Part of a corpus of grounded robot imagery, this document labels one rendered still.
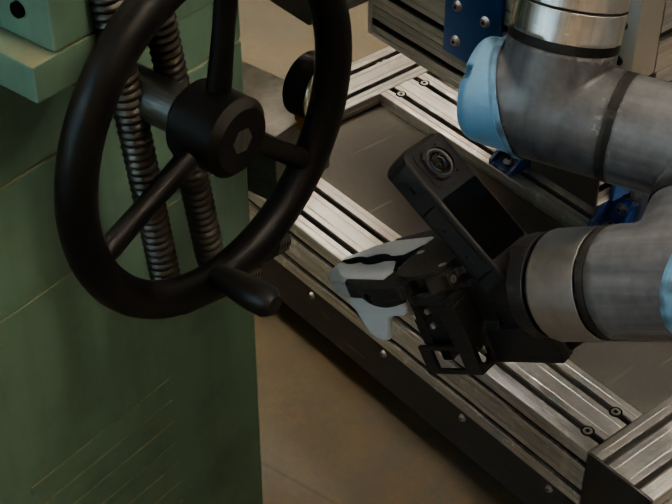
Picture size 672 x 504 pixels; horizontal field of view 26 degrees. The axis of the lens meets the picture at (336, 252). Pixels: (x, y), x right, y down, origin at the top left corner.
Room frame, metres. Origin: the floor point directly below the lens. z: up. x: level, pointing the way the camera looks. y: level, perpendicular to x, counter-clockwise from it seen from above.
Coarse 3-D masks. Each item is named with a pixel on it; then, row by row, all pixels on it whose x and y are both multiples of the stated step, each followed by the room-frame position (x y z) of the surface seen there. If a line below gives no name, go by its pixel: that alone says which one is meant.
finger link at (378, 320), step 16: (336, 272) 0.83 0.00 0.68; (352, 272) 0.81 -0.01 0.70; (368, 272) 0.80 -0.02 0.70; (384, 272) 0.79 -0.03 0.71; (336, 288) 0.82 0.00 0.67; (352, 304) 0.81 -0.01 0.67; (368, 304) 0.80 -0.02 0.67; (368, 320) 0.80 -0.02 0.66; (384, 320) 0.79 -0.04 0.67; (384, 336) 0.79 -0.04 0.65
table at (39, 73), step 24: (192, 0) 0.94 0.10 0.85; (0, 48) 0.84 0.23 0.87; (24, 48) 0.84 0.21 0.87; (72, 48) 0.84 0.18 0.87; (0, 72) 0.84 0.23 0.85; (24, 72) 0.82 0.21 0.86; (48, 72) 0.83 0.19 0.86; (72, 72) 0.84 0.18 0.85; (24, 96) 0.83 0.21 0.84; (48, 96) 0.82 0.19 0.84
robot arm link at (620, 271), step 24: (648, 216) 0.70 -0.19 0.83; (600, 240) 0.70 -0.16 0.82; (624, 240) 0.69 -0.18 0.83; (648, 240) 0.68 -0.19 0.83; (576, 264) 0.69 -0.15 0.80; (600, 264) 0.68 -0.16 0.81; (624, 264) 0.67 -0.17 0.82; (648, 264) 0.66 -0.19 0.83; (576, 288) 0.68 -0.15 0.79; (600, 288) 0.67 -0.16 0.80; (624, 288) 0.66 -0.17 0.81; (648, 288) 0.65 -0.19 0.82; (600, 312) 0.67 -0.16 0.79; (624, 312) 0.66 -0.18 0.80; (648, 312) 0.65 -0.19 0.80; (600, 336) 0.67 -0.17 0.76; (624, 336) 0.66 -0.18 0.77; (648, 336) 0.65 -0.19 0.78
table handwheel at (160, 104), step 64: (128, 0) 0.78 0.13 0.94; (320, 0) 0.91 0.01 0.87; (128, 64) 0.76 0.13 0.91; (320, 64) 0.93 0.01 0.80; (64, 128) 0.74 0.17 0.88; (192, 128) 0.81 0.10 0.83; (256, 128) 0.83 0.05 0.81; (320, 128) 0.91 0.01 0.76; (64, 192) 0.72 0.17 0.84; (256, 256) 0.84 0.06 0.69
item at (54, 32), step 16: (0, 0) 0.86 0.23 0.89; (16, 0) 0.85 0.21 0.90; (32, 0) 0.84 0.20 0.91; (48, 0) 0.83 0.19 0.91; (64, 0) 0.84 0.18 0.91; (80, 0) 0.85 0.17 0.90; (0, 16) 0.86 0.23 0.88; (16, 16) 0.85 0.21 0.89; (32, 16) 0.84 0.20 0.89; (48, 16) 0.83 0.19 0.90; (64, 16) 0.84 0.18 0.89; (80, 16) 0.85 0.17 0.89; (16, 32) 0.86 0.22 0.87; (32, 32) 0.84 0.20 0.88; (48, 32) 0.83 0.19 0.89; (64, 32) 0.84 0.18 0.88; (80, 32) 0.85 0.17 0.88; (48, 48) 0.84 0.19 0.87
